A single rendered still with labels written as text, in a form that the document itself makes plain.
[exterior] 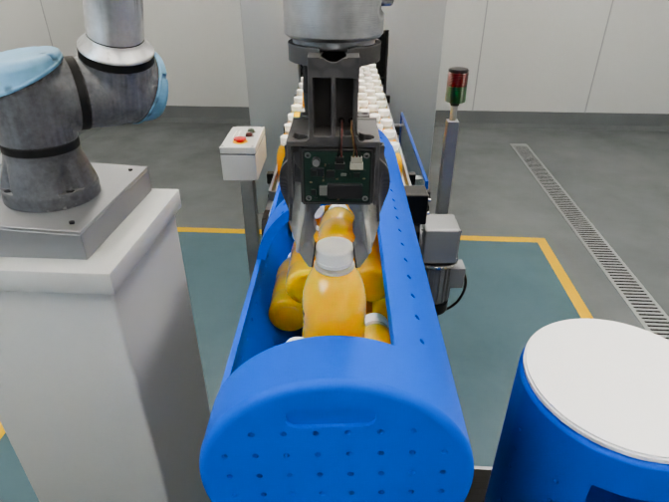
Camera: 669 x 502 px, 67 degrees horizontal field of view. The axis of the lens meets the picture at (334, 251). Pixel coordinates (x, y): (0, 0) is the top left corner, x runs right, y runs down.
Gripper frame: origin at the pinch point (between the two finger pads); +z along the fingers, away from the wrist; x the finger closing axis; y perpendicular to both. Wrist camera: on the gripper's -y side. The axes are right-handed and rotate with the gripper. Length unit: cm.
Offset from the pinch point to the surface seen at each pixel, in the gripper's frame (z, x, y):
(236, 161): 26, -29, -91
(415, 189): 31, 21, -85
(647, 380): 27, 45, -9
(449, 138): 27, 36, -117
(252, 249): 59, -29, -99
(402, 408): 10.1, 6.5, 11.1
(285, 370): 7.9, -4.5, 8.6
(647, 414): 26.8, 41.5, -3.3
